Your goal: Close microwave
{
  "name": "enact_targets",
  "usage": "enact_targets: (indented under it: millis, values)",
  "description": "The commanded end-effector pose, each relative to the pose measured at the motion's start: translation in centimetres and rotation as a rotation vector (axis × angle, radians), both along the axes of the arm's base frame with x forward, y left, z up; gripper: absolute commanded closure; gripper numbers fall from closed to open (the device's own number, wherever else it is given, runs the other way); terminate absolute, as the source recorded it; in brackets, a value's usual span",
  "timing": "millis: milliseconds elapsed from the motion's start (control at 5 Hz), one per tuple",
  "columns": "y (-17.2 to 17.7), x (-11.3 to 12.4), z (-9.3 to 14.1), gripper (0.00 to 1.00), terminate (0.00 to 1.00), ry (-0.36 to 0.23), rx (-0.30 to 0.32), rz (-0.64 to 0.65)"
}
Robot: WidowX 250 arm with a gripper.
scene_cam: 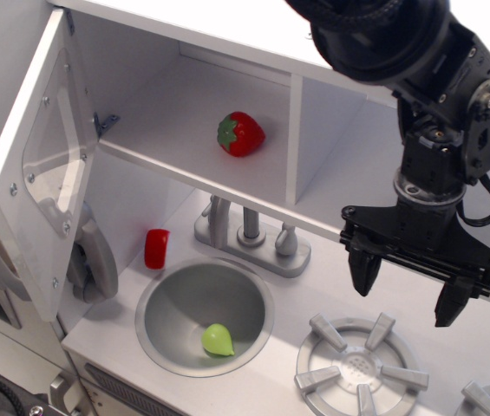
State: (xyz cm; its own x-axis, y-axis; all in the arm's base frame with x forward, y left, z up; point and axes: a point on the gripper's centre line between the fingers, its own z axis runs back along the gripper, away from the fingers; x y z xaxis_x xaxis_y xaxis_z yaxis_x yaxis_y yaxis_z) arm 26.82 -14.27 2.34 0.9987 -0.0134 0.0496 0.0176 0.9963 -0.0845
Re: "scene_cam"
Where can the white toy kitchen shelf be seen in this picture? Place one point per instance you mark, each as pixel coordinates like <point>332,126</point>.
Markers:
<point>330,141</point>

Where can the grey round sink bowl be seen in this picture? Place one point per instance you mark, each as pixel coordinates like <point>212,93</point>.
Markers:
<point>179,305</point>

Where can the white microwave door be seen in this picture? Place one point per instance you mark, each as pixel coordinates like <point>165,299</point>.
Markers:
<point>46,151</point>

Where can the grey toy telephone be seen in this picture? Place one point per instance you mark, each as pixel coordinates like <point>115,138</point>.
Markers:
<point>92,269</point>

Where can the grey toy faucet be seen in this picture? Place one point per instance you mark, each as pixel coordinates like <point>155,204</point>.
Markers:
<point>279,250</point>

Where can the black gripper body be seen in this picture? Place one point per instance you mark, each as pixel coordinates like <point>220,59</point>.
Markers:
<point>425,236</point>

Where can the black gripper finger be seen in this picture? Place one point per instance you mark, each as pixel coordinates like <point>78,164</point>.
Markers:
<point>453,299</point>
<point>365,259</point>

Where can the green toy pear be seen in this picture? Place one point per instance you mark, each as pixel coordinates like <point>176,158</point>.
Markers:
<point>217,339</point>

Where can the red toy cylinder piece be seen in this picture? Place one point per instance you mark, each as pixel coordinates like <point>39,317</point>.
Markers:
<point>155,251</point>

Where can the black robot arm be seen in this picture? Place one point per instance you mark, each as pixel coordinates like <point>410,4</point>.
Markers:
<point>439,73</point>

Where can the red toy strawberry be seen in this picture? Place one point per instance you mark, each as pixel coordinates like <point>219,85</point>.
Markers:
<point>239,134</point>

